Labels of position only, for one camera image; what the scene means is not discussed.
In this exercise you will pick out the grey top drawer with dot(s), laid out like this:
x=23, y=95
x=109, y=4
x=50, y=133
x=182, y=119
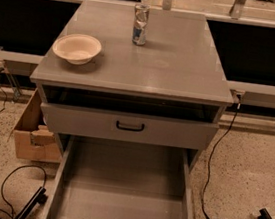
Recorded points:
x=153, y=130

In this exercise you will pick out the cardboard box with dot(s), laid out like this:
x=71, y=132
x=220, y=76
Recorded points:
x=32, y=139

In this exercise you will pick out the black bar left floor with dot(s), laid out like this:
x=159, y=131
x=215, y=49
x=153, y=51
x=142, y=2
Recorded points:
x=39, y=197

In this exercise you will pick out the white bowl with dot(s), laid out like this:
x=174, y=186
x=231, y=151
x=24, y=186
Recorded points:
x=76, y=48

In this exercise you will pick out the silver blue drink can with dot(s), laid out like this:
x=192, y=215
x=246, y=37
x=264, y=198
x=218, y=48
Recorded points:
x=140, y=24

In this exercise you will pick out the grey drawer cabinet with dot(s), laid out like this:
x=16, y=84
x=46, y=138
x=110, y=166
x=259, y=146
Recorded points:
x=175, y=74

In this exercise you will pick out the grey drawer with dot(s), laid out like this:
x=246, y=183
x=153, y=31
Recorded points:
x=153, y=130
x=106, y=179

